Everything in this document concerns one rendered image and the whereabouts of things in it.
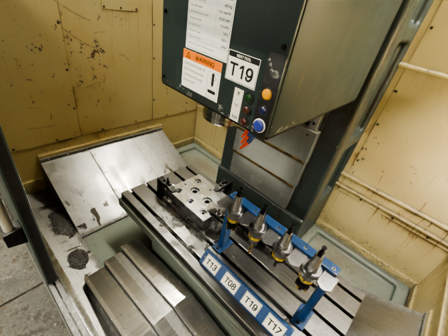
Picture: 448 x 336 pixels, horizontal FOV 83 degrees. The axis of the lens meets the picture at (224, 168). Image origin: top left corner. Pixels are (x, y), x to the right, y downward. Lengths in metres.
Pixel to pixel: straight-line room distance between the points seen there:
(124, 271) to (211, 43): 1.09
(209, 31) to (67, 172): 1.41
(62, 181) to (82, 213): 0.24
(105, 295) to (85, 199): 0.66
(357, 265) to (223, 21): 1.68
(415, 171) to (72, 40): 1.94
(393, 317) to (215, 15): 1.43
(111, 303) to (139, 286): 0.13
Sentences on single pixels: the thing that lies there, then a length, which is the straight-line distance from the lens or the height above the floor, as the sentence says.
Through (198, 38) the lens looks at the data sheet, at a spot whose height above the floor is 1.78.
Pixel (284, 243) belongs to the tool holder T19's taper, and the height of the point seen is 1.26.
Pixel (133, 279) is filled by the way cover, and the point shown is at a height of 0.73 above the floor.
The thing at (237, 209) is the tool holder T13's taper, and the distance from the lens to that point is 0.96.
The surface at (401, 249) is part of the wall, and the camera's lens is 1.90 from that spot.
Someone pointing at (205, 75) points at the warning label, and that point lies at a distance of 0.75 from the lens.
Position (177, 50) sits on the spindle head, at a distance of 0.83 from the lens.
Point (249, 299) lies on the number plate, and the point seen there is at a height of 0.94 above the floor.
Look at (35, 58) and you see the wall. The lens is 1.70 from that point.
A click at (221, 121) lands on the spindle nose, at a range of 0.94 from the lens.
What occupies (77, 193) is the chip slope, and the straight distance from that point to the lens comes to 1.81.
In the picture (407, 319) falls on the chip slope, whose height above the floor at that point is 0.83.
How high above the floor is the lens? 1.90
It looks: 35 degrees down
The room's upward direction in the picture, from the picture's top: 11 degrees clockwise
